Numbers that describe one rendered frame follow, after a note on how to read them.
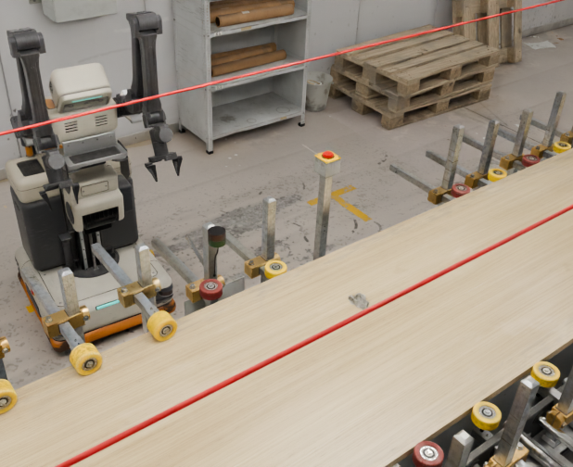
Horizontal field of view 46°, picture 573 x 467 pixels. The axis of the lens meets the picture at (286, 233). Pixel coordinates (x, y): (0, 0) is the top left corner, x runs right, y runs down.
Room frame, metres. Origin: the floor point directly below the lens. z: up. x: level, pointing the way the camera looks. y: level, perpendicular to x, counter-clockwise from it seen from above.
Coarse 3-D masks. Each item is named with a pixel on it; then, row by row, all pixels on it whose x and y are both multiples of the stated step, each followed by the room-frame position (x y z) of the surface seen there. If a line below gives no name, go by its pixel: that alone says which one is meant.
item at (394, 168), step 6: (390, 168) 2.87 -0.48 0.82; (396, 168) 2.84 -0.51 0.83; (402, 168) 2.85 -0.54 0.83; (402, 174) 2.81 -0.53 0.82; (408, 174) 2.79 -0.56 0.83; (408, 180) 2.78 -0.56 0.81; (414, 180) 2.75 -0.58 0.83; (420, 180) 2.74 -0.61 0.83; (420, 186) 2.72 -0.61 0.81; (426, 186) 2.69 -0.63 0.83; (432, 186) 2.69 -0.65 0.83; (444, 198) 2.60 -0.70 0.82; (450, 198) 2.59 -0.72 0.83
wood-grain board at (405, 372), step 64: (512, 192) 2.56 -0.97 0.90; (384, 256) 2.04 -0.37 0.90; (448, 256) 2.06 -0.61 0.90; (512, 256) 2.08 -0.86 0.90; (192, 320) 1.64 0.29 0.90; (256, 320) 1.65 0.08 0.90; (320, 320) 1.67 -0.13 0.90; (384, 320) 1.69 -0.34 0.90; (448, 320) 1.70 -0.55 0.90; (512, 320) 1.72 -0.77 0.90; (64, 384) 1.34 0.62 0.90; (128, 384) 1.35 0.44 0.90; (192, 384) 1.37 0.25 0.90; (256, 384) 1.38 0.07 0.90; (320, 384) 1.39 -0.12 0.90; (384, 384) 1.40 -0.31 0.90; (448, 384) 1.42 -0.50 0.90; (512, 384) 1.45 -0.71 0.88; (0, 448) 1.11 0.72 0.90; (64, 448) 1.12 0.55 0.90; (128, 448) 1.13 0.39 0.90; (192, 448) 1.14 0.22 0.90; (256, 448) 1.15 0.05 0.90; (320, 448) 1.16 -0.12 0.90; (384, 448) 1.17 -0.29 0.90
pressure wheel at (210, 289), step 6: (204, 282) 1.83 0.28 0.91; (210, 282) 1.83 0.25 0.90; (216, 282) 1.83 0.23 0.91; (204, 288) 1.79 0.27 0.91; (210, 288) 1.80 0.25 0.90; (216, 288) 1.80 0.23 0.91; (222, 288) 1.80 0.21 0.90; (204, 294) 1.77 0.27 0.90; (210, 294) 1.77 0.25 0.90; (216, 294) 1.78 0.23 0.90; (222, 294) 1.80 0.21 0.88
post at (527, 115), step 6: (528, 108) 2.98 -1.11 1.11; (522, 114) 2.98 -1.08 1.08; (528, 114) 2.96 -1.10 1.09; (522, 120) 2.97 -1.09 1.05; (528, 120) 2.97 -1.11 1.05; (522, 126) 2.97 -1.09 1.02; (528, 126) 2.97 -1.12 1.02; (522, 132) 2.96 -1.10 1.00; (516, 138) 2.98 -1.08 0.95; (522, 138) 2.96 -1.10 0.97; (516, 144) 2.97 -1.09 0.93; (522, 144) 2.96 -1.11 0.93; (516, 150) 2.97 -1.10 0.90; (522, 150) 2.97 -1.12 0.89; (516, 156) 2.96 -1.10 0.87; (510, 174) 2.97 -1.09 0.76
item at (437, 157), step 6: (426, 156) 3.03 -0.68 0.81; (432, 156) 3.00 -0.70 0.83; (438, 156) 2.98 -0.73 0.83; (438, 162) 2.96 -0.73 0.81; (444, 162) 2.93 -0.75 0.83; (456, 168) 2.88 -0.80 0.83; (462, 168) 2.87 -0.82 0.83; (462, 174) 2.85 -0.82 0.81; (480, 180) 2.77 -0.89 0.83; (486, 180) 2.77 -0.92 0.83; (480, 186) 2.76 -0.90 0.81
